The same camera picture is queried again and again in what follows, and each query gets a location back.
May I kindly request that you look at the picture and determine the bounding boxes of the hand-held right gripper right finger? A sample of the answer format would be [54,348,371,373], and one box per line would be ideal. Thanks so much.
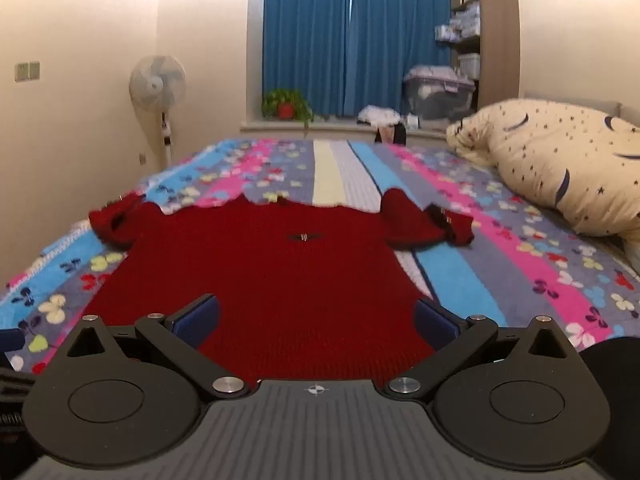
[384,297,577,404]

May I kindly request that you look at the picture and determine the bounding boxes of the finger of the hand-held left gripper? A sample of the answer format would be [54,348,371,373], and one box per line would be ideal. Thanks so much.
[0,329,24,357]

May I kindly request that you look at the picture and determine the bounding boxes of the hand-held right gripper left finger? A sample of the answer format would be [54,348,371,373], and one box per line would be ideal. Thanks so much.
[64,293,249,404]

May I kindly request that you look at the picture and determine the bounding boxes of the red knit sweater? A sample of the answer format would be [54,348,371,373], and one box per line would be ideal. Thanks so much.
[82,187,476,391]

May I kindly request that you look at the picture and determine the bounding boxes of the pile of white clothes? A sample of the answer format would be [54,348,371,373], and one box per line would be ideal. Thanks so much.
[356,105,403,126]

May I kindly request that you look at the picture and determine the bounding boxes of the colourful floral striped bed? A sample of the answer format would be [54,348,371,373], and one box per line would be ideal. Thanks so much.
[0,136,640,377]

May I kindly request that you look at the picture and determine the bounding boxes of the black and pink bag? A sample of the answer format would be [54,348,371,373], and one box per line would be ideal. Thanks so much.
[374,124,407,147]

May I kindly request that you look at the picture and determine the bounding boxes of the star print cream pillow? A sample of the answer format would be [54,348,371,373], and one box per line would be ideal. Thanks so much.
[446,98,640,261]

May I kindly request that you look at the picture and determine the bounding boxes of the potted plant in red pot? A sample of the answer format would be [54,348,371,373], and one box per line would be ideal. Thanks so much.
[261,88,315,128]

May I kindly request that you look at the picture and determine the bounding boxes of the clear lidded storage box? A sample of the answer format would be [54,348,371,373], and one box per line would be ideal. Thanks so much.
[403,64,477,122]

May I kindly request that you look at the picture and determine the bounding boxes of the white standing fan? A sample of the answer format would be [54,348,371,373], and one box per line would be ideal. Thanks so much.
[128,54,187,167]

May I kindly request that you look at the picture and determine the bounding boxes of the white shelf storage bin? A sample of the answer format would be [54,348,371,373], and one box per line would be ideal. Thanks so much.
[457,52,482,79]

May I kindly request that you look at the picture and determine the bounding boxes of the grey headboard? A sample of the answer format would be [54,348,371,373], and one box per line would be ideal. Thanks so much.
[524,91,640,117]

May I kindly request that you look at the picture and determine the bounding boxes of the plastic bags on shelf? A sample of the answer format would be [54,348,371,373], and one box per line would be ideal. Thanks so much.
[434,1,482,43]

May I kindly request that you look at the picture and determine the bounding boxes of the blue curtain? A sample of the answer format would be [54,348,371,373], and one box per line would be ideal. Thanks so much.
[262,0,453,118]

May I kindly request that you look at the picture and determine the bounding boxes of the wooden shelf cabinet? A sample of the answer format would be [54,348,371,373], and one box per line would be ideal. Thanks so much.
[448,0,523,111]

